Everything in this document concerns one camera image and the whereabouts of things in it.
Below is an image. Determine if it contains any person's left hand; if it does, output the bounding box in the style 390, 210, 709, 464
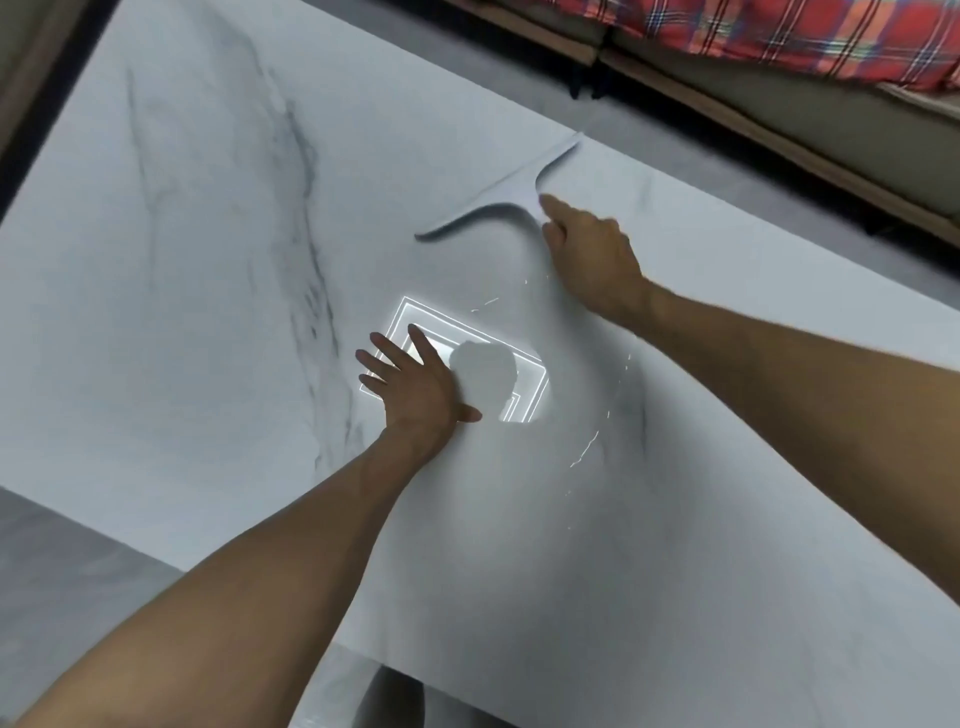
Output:
356, 323, 484, 451

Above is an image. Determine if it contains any person's right hand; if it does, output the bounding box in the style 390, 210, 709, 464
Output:
538, 193, 658, 324

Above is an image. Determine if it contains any white plastic squeegee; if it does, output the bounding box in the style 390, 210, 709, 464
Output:
413, 131, 585, 241

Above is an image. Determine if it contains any person's left forearm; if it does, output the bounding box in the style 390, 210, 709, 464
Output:
14, 423, 451, 728

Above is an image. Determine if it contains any person's right forearm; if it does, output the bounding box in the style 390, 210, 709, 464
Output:
629, 277, 960, 601

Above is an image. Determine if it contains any person's right leg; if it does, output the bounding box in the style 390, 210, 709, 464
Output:
423, 682, 519, 728

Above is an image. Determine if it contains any white marble table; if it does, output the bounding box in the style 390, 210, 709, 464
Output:
0, 0, 960, 728

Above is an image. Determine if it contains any red plaid blanket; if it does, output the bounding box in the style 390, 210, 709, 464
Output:
584, 0, 960, 95

